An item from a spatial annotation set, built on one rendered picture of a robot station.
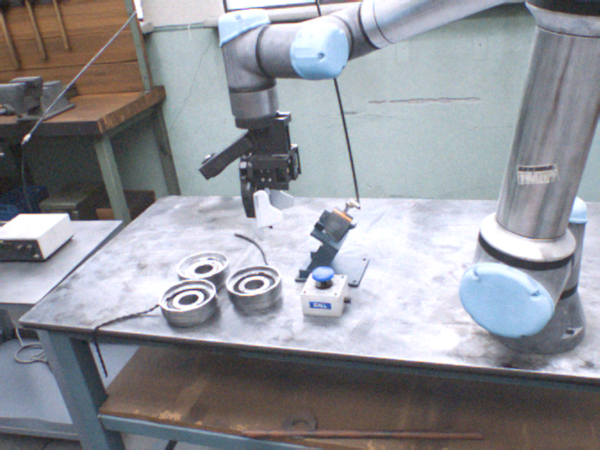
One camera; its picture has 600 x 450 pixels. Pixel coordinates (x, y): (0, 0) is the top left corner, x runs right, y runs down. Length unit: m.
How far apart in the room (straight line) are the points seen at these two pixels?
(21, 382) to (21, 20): 1.72
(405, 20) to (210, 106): 2.04
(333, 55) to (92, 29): 2.17
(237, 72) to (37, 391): 1.45
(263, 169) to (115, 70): 2.01
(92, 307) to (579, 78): 0.94
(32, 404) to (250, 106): 1.40
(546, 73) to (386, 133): 1.97
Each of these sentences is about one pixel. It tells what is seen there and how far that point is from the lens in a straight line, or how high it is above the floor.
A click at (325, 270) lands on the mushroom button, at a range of 1.02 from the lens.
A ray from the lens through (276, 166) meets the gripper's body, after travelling 0.90.
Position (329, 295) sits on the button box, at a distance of 1.00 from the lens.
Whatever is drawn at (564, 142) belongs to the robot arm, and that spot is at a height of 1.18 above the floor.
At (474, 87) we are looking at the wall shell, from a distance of 2.52.
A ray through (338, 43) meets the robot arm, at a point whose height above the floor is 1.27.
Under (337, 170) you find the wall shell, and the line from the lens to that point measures 2.71.
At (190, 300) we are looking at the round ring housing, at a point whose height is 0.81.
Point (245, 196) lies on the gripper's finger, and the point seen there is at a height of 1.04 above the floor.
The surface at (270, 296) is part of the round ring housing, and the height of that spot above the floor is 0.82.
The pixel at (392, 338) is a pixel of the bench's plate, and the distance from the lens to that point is 0.97.
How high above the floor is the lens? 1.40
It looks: 27 degrees down
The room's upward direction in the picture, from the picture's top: 7 degrees counter-clockwise
